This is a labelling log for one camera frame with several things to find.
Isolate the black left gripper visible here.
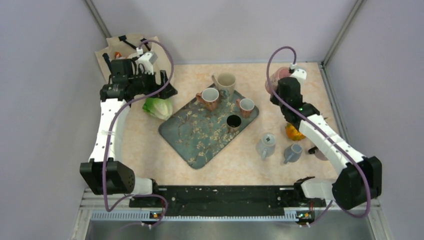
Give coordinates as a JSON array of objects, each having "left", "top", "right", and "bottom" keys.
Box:
[{"left": 129, "top": 67, "right": 178, "bottom": 99}]

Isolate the pink cartoon mug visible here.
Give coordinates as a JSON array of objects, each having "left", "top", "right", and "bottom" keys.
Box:
[{"left": 265, "top": 67, "right": 291, "bottom": 95}]

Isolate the pink flower mug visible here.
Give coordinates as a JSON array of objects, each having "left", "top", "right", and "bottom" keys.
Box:
[{"left": 195, "top": 87, "right": 220, "bottom": 112}]

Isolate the salmon pink text mug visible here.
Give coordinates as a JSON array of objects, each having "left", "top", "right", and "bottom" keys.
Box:
[{"left": 236, "top": 98, "right": 255, "bottom": 118}]

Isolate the beige tall mug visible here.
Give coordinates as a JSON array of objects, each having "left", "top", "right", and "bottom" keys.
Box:
[{"left": 211, "top": 72, "right": 236, "bottom": 102}]

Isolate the grey blue glass mug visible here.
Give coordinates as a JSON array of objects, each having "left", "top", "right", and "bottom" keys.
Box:
[{"left": 255, "top": 132, "right": 276, "bottom": 161}]

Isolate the brown dark mug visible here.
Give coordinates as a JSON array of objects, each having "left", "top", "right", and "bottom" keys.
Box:
[{"left": 226, "top": 114, "right": 242, "bottom": 133}]

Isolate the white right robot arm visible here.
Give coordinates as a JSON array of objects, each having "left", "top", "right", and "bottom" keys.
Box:
[{"left": 270, "top": 77, "right": 382, "bottom": 210}]

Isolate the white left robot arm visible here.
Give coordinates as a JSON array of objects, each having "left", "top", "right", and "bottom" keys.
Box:
[{"left": 79, "top": 59, "right": 178, "bottom": 207}]

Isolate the small blue grey mug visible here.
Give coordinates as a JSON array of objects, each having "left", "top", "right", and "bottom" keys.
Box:
[{"left": 283, "top": 143, "right": 303, "bottom": 164}]

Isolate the lilac purple mug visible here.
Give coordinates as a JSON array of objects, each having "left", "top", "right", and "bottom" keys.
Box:
[{"left": 307, "top": 146, "right": 328, "bottom": 161}]

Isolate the green lettuce toy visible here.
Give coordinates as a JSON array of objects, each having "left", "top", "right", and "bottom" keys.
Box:
[{"left": 142, "top": 97, "right": 173, "bottom": 120}]

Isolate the blue floral tray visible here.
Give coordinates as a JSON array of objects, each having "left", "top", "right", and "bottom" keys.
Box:
[{"left": 158, "top": 91, "right": 260, "bottom": 170}]

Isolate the beige tote bag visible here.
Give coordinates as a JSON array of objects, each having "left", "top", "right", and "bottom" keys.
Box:
[{"left": 95, "top": 33, "right": 171, "bottom": 83}]

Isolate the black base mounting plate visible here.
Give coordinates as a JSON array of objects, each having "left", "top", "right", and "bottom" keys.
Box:
[{"left": 129, "top": 185, "right": 326, "bottom": 217}]

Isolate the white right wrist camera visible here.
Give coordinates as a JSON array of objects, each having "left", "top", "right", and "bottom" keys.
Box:
[{"left": 289, "top": 64, "right": 307, "bottom": 84}]

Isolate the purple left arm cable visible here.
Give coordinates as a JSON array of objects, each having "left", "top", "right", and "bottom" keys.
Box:
[{"left": 101, "top": 39, "right": 175, "bottom": 229}]

